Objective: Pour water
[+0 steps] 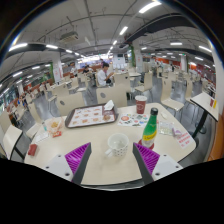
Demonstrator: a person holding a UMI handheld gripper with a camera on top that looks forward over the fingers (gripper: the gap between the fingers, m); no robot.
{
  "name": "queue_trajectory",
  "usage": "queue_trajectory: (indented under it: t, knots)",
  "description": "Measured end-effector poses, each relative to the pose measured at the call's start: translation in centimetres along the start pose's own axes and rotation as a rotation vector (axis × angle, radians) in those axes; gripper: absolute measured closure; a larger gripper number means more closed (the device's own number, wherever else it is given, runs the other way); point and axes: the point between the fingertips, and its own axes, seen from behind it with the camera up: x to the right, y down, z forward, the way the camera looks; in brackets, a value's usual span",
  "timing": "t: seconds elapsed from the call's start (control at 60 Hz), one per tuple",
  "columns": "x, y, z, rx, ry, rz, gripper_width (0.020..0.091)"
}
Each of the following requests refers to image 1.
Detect ceiling air conditioner unit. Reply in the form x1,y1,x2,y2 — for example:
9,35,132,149
59,31,80,43

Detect white paper leaflet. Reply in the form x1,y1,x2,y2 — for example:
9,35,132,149
33,130,50,144

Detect flat round red coaster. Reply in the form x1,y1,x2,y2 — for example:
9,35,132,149
137,139,155,151

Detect food wrapper bag with fries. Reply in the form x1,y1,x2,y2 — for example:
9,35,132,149
44,116,65,135

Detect white leaflet red text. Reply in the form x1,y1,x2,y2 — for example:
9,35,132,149
175,131,195,149

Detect white crumpled napkin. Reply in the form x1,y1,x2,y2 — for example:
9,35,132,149
103,99,115,111

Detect green drink bottle yellow label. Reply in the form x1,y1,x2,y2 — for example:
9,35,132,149
141,107,159,150

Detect dark food tray paper liner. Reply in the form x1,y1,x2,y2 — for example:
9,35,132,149
64,103,119,129

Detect small red box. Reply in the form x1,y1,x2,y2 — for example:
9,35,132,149
27,143,38,157

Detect ceiling lights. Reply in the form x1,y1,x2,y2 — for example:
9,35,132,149
1,0,214,86

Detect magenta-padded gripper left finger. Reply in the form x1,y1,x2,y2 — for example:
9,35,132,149
42,143,92,186

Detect beige canteen chairs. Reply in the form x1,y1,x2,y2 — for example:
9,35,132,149
0,68,214,141

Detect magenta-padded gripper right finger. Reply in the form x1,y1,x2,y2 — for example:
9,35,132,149
132,143,184,185

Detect beige side table black leg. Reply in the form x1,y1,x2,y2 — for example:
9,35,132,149
0,124,24,161
189,91,221,135

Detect red paper cup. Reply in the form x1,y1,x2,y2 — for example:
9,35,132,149
134,95,148,115

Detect pink small packet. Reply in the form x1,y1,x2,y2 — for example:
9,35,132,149
172,127,183,137

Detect colourful sticker flyer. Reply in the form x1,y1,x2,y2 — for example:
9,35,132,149
117,113,150,128

